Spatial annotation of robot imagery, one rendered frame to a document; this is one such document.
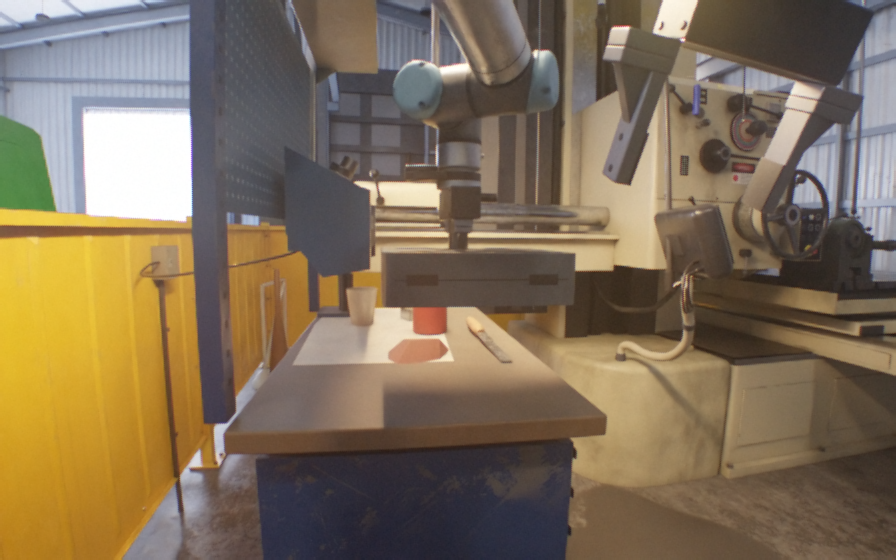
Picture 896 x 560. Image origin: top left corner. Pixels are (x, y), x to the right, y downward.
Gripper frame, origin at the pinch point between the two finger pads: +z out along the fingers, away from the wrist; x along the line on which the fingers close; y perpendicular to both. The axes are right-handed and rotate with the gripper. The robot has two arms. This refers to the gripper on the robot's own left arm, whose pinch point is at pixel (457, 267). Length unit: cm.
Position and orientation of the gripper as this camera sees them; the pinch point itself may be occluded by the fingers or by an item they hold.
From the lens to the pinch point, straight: 75.3
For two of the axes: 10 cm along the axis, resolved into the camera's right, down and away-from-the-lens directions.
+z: -0.1, 9.9, 1.1
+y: 9.9, -0.1, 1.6
